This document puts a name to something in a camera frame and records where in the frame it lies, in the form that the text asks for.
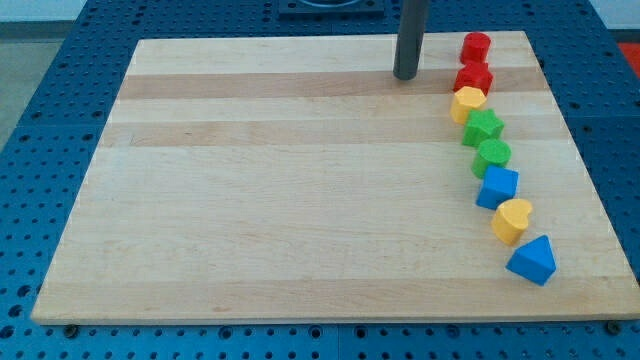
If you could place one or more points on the grey cylindrical robot arm rod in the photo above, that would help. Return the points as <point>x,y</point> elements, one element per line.
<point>413,18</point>

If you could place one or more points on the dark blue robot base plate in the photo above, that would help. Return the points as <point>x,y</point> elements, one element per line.
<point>296,8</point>

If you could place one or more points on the green cylinder block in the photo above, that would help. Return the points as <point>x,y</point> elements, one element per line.
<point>490,152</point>

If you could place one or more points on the yellow heart block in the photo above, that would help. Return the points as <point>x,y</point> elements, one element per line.
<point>511,220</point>

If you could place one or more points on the blue cube block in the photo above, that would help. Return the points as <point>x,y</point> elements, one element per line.
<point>499,185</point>

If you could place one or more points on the blue triangle block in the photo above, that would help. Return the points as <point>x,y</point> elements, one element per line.
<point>534,261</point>

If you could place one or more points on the yellow hexagon block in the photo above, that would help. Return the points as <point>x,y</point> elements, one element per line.
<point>464,100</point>

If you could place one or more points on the red cylinder block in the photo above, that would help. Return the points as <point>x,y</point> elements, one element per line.
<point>475,48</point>

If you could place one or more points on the red star block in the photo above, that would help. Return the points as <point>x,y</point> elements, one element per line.
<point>476,75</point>

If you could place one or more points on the green star block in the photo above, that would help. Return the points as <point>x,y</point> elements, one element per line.
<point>481,125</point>

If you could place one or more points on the light wooden board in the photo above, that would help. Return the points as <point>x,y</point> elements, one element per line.
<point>296,180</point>

